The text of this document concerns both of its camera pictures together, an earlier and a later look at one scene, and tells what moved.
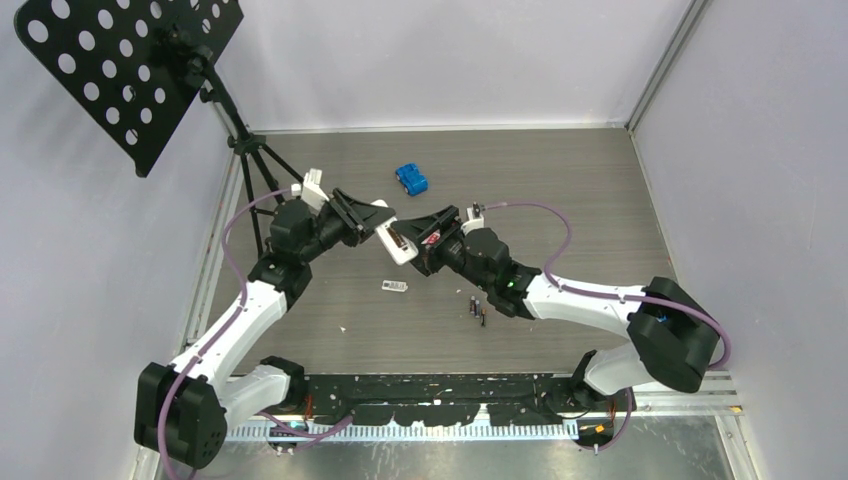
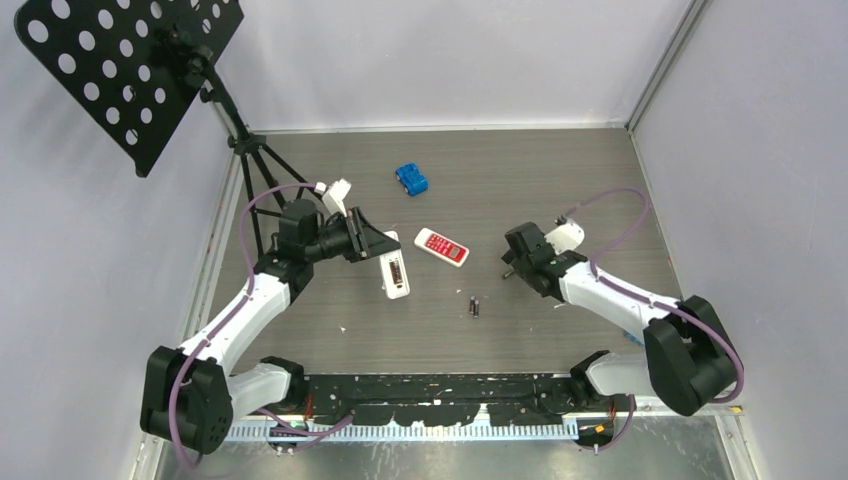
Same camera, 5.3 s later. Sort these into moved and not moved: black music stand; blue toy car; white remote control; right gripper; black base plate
Moved: right gripper; white remote control
Not moved: black base plate; black music stand; blue toy car
